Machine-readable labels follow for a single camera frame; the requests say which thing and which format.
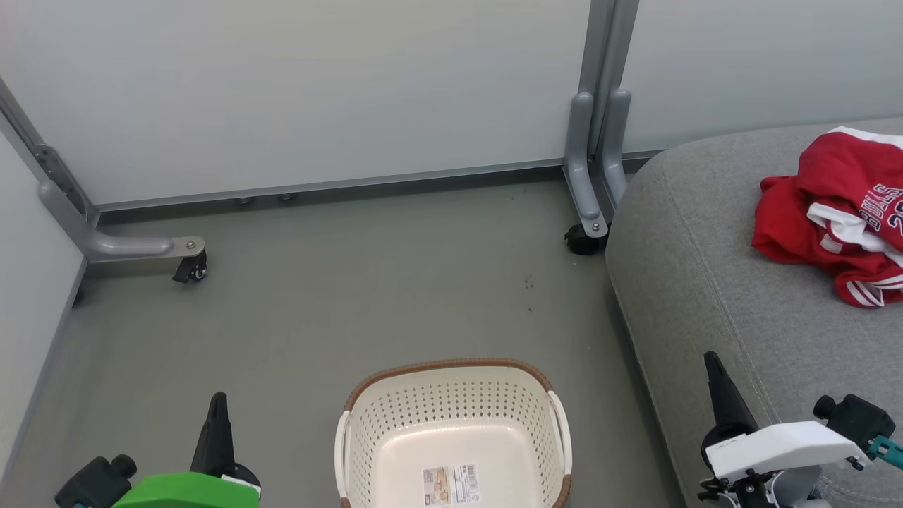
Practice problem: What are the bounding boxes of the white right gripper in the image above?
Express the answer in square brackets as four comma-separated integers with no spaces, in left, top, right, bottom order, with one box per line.
[698,351,873,508]

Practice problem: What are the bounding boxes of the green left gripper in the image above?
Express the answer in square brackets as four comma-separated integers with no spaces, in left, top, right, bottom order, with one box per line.
[113,392,263,508]

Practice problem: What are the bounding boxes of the red basketball jersey white trim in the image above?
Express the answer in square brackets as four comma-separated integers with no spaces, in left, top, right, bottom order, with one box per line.
[751,127,903,309]

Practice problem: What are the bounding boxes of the cream perforated plastic laundry basket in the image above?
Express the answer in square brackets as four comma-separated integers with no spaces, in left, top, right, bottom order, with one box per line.
[334,358,574,508]

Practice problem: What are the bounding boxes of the white paper basket label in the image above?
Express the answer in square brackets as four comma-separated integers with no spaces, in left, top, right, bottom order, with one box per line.
[422,464,480,507]

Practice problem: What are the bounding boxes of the grey fabric sofa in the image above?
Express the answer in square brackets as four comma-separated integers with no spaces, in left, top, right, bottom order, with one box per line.
[605,116,903,508]

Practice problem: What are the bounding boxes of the small black caster with brake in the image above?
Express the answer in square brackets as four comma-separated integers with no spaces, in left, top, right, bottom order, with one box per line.
[173,252,209,284]

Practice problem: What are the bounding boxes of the round black caster wheel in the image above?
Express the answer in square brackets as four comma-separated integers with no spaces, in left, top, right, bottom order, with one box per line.
[564,223,609,256]

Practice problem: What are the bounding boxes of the long grey partition foot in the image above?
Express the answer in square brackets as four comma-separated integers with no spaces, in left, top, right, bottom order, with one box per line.
[39,145,207,265]

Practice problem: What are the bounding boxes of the white side partition panel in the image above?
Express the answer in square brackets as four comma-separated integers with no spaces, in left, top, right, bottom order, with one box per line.
[0,127,89,480]

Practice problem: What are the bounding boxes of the white partition panel behind sofa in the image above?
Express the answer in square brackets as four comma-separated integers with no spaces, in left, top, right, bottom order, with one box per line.
[614,0,903,156]

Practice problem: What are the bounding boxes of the wide white partition panel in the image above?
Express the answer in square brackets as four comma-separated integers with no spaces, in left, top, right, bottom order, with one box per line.
[0,0,609,212]

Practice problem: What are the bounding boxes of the teal camera cable plug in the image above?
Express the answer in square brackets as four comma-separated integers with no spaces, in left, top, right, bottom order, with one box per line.
[868,436,903,468]

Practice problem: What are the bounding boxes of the grey partition leg bracket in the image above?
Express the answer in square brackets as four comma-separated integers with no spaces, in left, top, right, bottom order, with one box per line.
[563,92,609,239]
[600,88,632,209]

